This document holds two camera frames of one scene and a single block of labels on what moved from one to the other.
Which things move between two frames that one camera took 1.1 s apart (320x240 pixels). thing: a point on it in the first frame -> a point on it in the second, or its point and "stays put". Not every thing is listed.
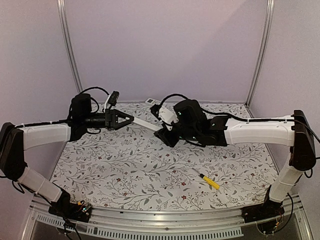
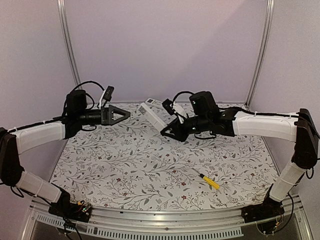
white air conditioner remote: x=146 y=124 -> x=159 y=124
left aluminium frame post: x=64 y=21 stays put
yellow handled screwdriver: x=210 y=182 stays put
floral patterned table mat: x=132 y=168 stays put
